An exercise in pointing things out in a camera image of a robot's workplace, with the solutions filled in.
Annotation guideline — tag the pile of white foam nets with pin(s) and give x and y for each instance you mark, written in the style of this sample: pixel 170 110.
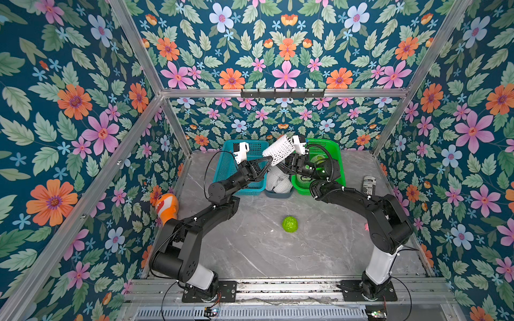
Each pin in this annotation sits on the pile of white foam nets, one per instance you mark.
pixel 277 181

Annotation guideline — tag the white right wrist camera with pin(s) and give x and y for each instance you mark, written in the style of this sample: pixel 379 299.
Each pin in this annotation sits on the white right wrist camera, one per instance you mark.
pixel 299 144

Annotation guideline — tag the bright green plastic basket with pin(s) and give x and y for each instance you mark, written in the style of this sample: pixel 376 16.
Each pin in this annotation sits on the bright green plastic basket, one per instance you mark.
pixel 321 151

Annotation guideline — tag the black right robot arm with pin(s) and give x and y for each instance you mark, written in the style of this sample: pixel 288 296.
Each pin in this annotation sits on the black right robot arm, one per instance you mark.
pixel 388 225

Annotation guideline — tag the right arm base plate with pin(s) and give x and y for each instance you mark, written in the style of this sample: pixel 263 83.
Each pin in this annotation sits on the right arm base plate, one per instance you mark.
pixel 366 290

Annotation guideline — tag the striped drink can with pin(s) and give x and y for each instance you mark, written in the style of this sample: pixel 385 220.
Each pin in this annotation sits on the striped drink can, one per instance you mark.
pixel 369 185

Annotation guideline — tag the grey bin of nets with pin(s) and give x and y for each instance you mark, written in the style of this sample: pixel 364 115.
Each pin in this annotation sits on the grey bin of nets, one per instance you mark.
pixel 274 195

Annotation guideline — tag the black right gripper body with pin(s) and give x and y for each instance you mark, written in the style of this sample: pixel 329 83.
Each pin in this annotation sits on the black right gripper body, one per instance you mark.
pixel 293 164

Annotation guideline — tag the green custard apple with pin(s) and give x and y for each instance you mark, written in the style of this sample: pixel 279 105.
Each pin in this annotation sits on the green custard apple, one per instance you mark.
pixel 290 224

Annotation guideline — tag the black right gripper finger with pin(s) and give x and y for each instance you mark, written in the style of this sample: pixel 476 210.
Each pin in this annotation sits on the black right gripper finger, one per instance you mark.
pixel 287 161
pixel 284 169

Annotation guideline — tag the black hook rail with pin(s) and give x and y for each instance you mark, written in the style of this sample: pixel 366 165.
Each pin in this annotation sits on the black hook rail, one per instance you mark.
pixel 298 94

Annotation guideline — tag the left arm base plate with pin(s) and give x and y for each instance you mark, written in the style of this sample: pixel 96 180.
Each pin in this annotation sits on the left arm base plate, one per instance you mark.
pixel 220 291

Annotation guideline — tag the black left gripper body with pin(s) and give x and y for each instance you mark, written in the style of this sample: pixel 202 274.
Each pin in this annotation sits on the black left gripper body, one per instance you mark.
pixel 241 176

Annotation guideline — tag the teal plastic basket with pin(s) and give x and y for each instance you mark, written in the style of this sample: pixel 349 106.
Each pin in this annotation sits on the teal plastic basket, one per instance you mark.
pixel 227 166

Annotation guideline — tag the orange clownfish toy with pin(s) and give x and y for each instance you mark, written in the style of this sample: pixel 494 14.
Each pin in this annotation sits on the orange clownfish toy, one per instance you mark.
pixel 167 207

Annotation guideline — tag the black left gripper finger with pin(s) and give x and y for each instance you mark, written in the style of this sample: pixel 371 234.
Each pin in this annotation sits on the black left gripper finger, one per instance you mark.
pixel 262 163
pixel 260 176

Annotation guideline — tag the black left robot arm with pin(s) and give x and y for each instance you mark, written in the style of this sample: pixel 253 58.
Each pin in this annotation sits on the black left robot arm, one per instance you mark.
pixel 177 249

